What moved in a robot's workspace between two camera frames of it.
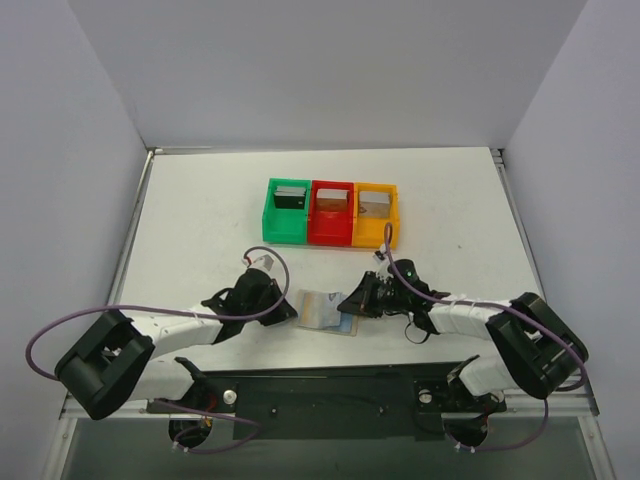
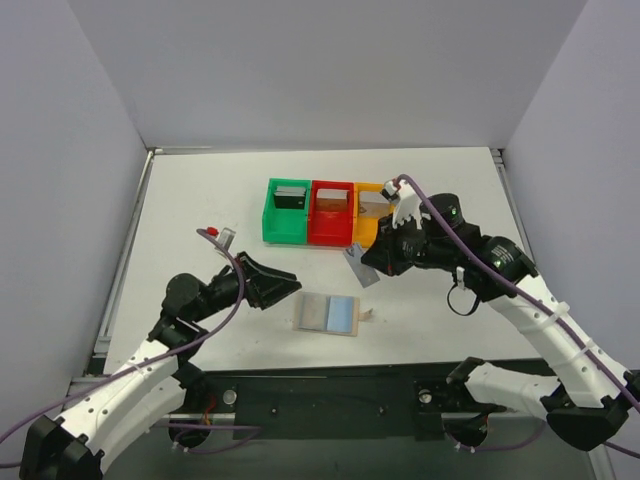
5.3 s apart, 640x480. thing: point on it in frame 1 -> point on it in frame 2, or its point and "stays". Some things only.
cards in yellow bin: [375, 204] stays
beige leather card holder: [317, 310] stays
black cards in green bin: [290, 197] stays
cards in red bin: [332, 200] stays
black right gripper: [368, 293] -> [395, 245]
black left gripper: [272, 301] -> [250, 281]
